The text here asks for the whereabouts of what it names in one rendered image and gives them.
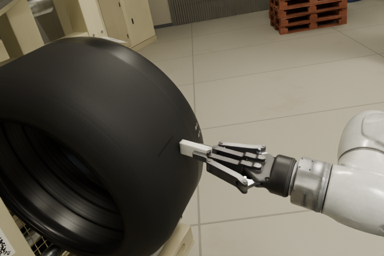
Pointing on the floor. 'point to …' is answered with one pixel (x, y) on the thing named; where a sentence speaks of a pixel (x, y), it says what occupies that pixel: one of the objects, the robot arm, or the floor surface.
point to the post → (14, 233)
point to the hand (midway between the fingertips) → (195, 150)
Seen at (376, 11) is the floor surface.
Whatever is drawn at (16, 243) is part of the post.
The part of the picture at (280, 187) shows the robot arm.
